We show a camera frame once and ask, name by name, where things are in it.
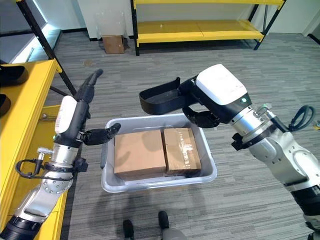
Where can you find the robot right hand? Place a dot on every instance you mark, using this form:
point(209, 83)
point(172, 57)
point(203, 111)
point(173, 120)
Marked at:
point(220, 90)

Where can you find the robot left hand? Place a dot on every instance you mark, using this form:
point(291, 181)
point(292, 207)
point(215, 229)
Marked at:
point(72, 117)

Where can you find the black sole-shaped part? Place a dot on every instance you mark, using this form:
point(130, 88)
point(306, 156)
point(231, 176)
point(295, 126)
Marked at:
point(11, 73)
point(160, 98)
point(4, 103)

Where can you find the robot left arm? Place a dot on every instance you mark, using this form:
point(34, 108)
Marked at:
point(42, 180)

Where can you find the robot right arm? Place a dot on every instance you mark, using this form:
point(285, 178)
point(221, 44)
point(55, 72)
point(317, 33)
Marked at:
point(277, 152)

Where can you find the yellow shelf with black parts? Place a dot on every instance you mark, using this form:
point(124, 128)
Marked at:
point(22, 130)

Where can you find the taped cardboard box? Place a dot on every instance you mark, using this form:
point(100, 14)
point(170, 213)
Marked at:
point(182, 150)

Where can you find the large plain cardboard box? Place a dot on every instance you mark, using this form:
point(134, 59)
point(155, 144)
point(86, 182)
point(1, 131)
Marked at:
point(138, 152)

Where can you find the small brown cardboard box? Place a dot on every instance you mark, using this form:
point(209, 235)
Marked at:
point(113, 44)

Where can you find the grey plastic box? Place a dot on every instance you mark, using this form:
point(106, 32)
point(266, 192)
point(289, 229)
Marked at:
point(160, 180)

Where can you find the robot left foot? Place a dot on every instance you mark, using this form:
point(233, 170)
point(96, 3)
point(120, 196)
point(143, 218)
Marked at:
point(128, 228)

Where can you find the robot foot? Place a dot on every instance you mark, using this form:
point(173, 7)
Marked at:
point(163, 219)
point(128, 228)

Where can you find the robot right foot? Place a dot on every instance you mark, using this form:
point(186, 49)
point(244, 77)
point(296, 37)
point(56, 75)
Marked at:
point(163, 219)

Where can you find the robot grey torso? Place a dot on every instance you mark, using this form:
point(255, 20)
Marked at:
point(172, 235)

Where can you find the yellow shelf rack black frame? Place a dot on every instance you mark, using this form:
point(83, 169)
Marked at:
point(200, 30)

